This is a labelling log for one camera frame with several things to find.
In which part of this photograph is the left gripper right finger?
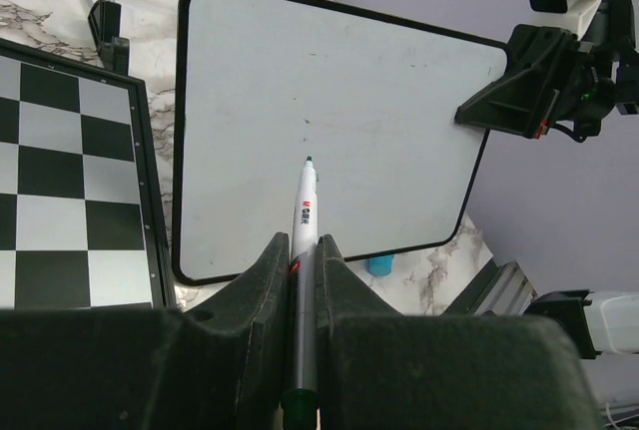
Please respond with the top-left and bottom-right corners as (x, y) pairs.
(316, 236), (602, 429)

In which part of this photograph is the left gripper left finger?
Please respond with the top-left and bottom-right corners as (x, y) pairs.
(1, 233), (289, 429)

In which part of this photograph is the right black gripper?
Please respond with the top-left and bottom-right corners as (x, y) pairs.
(454, 0), (638, 143)

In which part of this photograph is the white green marker pen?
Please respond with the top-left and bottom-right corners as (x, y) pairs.
(281, 158), (319, 429)

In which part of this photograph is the black framed whiteboard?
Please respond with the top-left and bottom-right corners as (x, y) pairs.
(172, 0), (508, 284)

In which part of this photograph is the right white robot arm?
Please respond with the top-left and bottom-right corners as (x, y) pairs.
(454, 0), (638, 359)

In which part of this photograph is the blue cylindrical tube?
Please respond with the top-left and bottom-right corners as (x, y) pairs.
(366, 254), (394, 277)

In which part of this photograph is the black and white chessboard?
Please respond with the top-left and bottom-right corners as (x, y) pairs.
(1, 40), (176, 310)

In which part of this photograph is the aluminium frame rail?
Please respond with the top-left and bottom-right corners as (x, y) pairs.
(443, 259), (538, 315)

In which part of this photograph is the wire whiteboard stand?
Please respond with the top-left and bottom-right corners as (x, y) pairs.
(86, 0), (130, 76)

